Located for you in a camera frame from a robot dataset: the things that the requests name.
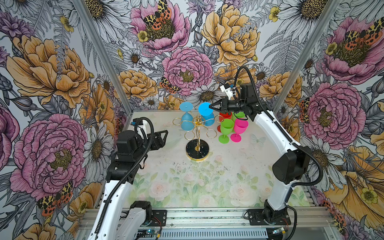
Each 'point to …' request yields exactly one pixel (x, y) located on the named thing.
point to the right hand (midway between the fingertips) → (210, 110)
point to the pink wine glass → (240, 126)
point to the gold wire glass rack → (198, 149)
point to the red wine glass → (223, 116)
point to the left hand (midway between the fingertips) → (162, 137)
